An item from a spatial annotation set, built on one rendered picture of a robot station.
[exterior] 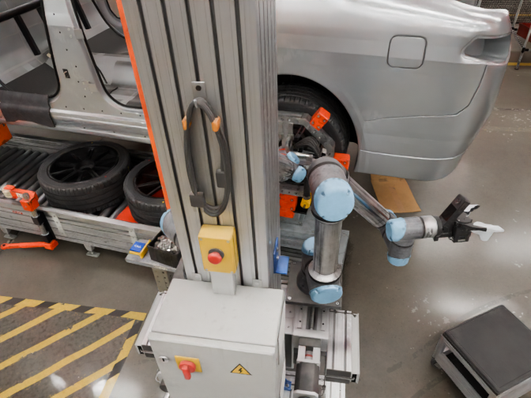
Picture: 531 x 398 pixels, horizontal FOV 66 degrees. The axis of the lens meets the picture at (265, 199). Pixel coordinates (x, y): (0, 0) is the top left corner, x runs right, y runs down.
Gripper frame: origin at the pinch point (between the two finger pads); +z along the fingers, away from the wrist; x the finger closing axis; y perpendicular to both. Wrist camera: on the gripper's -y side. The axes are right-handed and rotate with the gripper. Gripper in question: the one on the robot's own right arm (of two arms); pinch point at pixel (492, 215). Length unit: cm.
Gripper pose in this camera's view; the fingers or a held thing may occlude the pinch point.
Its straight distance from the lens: 158.3
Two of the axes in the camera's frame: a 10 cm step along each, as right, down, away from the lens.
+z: 10.0, -0.8, 0.5
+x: 0.9, 5.1, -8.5
